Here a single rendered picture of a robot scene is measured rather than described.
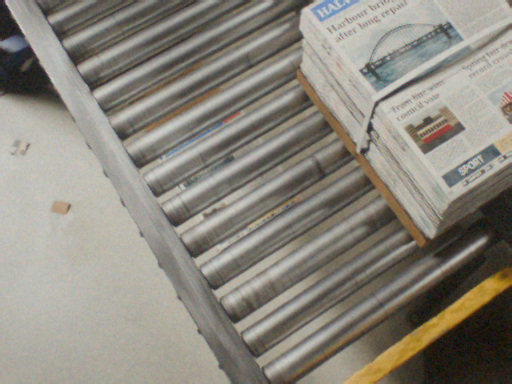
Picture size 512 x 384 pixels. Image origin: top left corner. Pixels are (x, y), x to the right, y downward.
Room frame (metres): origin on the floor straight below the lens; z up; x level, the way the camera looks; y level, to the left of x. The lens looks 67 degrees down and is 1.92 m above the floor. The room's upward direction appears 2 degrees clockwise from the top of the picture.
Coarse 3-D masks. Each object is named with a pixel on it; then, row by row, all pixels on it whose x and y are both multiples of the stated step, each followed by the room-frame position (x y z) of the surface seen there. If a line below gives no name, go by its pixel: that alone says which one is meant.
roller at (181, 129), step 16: (272, 64) 0.65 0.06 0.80; (288, 64) 0.64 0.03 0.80; (240, 80) 0.61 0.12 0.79; (256, 80) 0.61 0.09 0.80; (272, 80) 0.61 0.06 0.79; (288, 80) 0.62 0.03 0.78; (224, 96) 0.57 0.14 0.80; (240, 96) 0.58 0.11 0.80; (256, 96) 0.58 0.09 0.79; (192, 112) 0.54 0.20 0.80; (208, 112) 0.54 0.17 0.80; (224, 112) 0.55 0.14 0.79; (160, 128) 0.51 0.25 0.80; (176, 128) 0.51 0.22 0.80; (192, 128) 0.51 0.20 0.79; (208, 128) 0.52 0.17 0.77; (128, 144) 0.47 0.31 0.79; (144, 144) 0.47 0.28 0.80; (160, 144) 0.48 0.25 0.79; (176, 144) 0.48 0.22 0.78; (144, 160) 0.45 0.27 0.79
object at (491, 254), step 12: (312, 0) 0.79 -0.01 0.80; (492, 204) 0.39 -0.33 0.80; (504, 204) 0.39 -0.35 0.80; (480, 216) 0.37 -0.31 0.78; (492, 216) 0.37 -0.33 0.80; (504, 216) 0.37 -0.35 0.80; (492, 228) 0.35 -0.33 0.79; (504, 228) 0.34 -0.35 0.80; (504, 240) 0.32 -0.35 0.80; (492, 252) 0.32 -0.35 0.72; (504, 252) 0.31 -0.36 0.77; (492, 264) 0.31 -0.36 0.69; (504, 264) 0.30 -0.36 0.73
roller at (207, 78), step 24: (288, 24) 0.73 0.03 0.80; (240, 48) 0.68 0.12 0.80; (264, 48) 0.68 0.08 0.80; (192, 72) 0.62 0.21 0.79; (216, 72) 0.62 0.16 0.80; (240, 72) 0.64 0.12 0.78; (168, 96) 0.57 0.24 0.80; (192, 96) 0.58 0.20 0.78; (120, 120) 0.52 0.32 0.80; (144, 120) 0.52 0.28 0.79
